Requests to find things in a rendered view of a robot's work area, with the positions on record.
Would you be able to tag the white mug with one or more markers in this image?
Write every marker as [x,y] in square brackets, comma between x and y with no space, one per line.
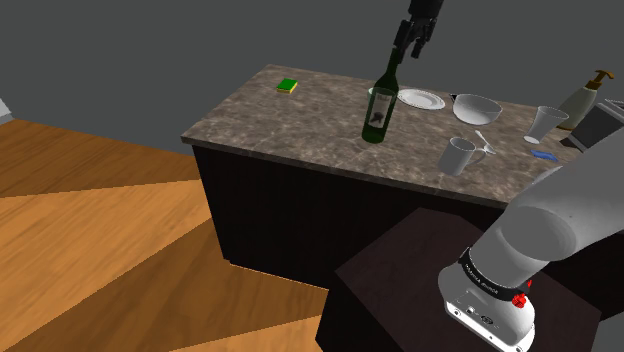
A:
[456,157]

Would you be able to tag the cream soap dispenser bottle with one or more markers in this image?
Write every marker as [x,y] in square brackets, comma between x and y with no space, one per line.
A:
[579,105]

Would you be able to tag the green and yellow sponge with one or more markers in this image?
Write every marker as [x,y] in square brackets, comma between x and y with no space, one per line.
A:
[287,86]

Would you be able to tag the white plate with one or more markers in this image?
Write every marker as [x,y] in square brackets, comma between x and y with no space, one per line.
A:
[421,99]

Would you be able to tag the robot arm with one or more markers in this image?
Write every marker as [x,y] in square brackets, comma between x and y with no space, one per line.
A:
[536,229]

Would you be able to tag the dark kitchen island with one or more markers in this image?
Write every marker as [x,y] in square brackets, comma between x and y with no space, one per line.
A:
[273,209]

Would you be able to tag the dark grey toaster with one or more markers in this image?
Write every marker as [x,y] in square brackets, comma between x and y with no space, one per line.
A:
[592,129]

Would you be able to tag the white bowl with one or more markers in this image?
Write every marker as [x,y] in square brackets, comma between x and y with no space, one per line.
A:
[475,111]

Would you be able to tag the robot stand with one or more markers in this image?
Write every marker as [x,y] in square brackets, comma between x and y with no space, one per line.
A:
[390,287]

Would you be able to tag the white spoon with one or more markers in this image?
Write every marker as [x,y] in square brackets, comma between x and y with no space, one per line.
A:
[486,145]

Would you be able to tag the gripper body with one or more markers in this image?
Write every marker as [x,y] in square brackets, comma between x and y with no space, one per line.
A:
[425,8]

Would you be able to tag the blue flat object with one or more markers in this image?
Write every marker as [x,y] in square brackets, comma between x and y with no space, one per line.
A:
[544,155]

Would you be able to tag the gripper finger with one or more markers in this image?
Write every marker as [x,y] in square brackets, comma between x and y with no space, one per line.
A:
[402,38]
[425,32]

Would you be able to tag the green wine bottle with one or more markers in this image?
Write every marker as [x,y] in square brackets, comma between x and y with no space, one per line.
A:
[379,114]

